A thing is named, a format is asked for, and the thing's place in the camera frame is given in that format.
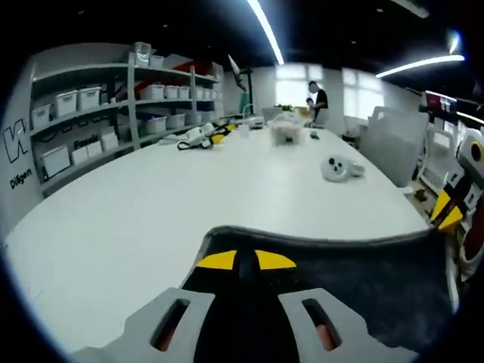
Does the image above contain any white panel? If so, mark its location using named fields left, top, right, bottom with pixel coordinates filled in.
left=358, top=104, right=431, bottom=189

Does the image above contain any white office chair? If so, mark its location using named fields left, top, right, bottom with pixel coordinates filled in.
left=414, top=123, right=467, bottom=198

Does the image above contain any ceiling light tube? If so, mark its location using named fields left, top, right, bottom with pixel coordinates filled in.
left=390, top=0, right=431, bottom=19
left=375, top=54, right=466, bottom=79

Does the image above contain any white round device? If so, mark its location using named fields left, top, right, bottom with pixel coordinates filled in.
left=320, top=154, right=367, bottom=185

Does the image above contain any grey shelf rack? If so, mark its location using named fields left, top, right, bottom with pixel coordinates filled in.
left=29, top=40, right=225, bottom=198

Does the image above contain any grey towel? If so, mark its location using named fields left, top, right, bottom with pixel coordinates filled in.
left=196, top=225, right=461, bottom=341

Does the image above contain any long ceiling light strip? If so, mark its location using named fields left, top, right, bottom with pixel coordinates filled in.
left=246, top=0, right=286, bottom=66

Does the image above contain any bright window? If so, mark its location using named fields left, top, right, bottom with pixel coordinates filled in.
left=275, top=63, right=386, bottom=119

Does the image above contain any spare hand-held gripper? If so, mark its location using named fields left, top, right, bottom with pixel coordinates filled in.
left=213, top=121, right=238, bottom=138
left=176, top=126, right=225, bottom=151

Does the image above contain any person's right hand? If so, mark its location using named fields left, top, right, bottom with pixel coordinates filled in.
left=461, top=217, right=484, bottom=265

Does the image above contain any black stand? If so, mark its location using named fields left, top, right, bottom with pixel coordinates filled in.
left=226, top=53, right=255, bottom=114

